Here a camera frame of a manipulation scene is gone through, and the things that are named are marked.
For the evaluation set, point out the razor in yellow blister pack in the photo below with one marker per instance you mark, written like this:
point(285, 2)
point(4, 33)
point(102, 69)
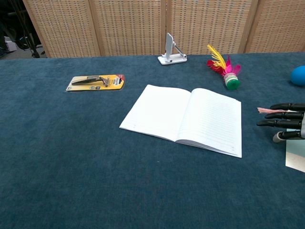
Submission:
point(95, 82)

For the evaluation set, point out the open white lined notebook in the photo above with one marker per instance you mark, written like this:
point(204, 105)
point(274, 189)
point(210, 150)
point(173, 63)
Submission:
point(181, 117)

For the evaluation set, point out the blue foam ball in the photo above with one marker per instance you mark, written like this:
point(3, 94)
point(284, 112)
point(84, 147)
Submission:
point(299, 75)

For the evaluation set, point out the colourful feather shuttlecock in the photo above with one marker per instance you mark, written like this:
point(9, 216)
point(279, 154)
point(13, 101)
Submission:
point(231, 81)

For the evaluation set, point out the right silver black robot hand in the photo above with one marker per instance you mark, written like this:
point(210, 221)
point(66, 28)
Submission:
point(286, 123)

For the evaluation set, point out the white folding phone stand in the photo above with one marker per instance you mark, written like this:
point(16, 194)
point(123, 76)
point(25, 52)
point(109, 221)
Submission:
point(169, 46)

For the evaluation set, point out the black tripod stand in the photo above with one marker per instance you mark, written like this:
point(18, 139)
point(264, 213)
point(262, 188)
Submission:
point(33, 47)

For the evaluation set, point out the wicker folding screen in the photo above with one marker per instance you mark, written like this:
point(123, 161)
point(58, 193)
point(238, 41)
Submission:
point(128, 26)

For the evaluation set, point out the blue carpet table mat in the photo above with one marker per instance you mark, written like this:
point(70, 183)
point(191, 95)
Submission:
point(71, 155)

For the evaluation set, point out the light blue tasselled bookmark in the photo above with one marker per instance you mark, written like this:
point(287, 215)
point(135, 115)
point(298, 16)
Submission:
point(296, 155)

